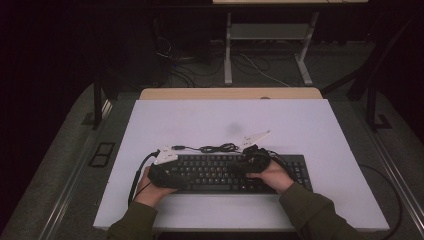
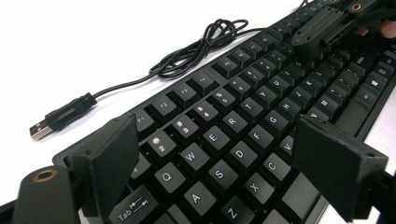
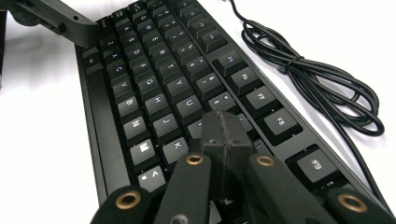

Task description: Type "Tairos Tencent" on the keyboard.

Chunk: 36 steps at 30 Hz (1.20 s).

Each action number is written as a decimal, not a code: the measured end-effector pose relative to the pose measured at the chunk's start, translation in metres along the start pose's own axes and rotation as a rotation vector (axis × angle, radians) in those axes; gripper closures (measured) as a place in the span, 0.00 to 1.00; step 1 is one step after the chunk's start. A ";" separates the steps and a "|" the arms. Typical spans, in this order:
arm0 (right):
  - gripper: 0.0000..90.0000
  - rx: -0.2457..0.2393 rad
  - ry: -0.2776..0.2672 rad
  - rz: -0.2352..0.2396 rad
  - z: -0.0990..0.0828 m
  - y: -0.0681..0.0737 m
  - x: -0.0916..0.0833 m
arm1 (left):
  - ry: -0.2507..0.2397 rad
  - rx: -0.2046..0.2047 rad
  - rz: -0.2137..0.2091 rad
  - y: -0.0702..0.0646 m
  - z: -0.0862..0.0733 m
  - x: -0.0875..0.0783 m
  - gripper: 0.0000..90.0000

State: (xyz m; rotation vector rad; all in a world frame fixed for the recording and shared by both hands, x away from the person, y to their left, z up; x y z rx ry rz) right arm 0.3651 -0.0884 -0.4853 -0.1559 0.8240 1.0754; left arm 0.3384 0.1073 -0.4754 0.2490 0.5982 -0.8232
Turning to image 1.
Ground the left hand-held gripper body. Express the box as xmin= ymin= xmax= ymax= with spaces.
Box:
xmin=147 ymin=145 xmax=191 ymax=190

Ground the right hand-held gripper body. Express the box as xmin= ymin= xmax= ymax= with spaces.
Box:
xmin=237 ymin=129 xmax=273 ymax=174

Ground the black keyboard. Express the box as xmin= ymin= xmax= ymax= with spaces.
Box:
xmin=166 ymin=153 xmax=314 ymax=195

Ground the person's left hand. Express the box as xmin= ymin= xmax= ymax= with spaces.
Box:
xmin=133 ymin=165 xmax=178 ymax=208

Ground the person's right hand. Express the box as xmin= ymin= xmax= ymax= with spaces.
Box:
xmin=245 ymin=159 xmax=295 ymax=195

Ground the white board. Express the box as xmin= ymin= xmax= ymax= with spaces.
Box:
xmin=93 ymin=98 xmax=390 ymax=232

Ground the black floor socket plate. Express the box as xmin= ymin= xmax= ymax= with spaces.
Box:
xmin=88 ymin=142 xmax=116 ymax=168

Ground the black metal stand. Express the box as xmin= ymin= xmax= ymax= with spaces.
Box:
xmin=321 ymin=13 xmax=424 ymax=133
xmin=92 ymin=74 xmax=105 ymax=131

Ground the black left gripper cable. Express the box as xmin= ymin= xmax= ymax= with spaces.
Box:
xmin=127 ymin=149 xmax=161 ymax=206

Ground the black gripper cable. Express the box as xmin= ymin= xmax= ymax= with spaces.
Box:
xmin=127 ymin=149 xmax=161 ymax=206
xmin=266 ymin=149 xmax=403 ymax=240

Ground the black keyboard cable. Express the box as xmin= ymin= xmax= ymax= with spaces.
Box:
xmin=171 ymin=143 xmax=246 ymax=155

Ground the white floor cable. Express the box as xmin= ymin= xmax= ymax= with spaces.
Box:
xmin=239 ymin=53 xmax=291 ymax=88

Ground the aluminium floor rail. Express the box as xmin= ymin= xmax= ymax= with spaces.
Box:
xmin=353 ymin=103 xmax=424 ymax=231
xmin=39 ymin=99 xmax=113 ymax=240

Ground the white metal desk frame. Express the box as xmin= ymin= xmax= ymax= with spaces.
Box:
xmin=212 ymin=0 xmax=369 ymax=87

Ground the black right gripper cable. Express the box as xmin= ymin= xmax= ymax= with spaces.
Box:
xmin=266 ymin=149 xmax=403 ymax=240

